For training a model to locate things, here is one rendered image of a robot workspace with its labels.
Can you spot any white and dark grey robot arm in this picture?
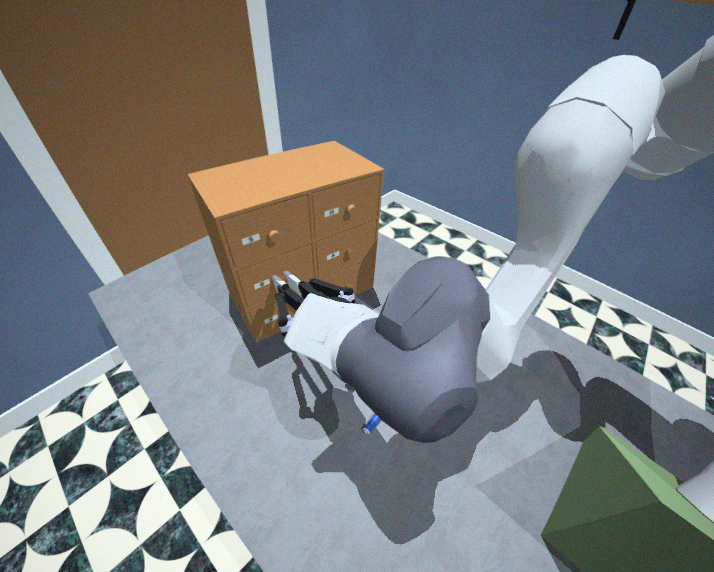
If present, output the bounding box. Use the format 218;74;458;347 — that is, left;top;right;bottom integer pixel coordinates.
284;35;714;443

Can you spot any brown wooden chest of drawers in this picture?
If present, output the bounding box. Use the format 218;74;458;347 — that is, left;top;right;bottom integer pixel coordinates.
188;141;384;343

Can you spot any brown wooden drawer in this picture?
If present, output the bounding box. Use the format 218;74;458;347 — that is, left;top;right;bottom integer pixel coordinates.
249;299;296;340
220;194;311;268
321;258;373;294
315;220;376;278
236;244;314;308
312;174;380;239

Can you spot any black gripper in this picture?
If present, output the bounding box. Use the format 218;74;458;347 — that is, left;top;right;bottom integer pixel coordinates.
272;271;355;337

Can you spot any blue aa battery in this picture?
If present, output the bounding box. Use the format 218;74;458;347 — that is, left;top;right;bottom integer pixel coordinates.
363;414;381;435

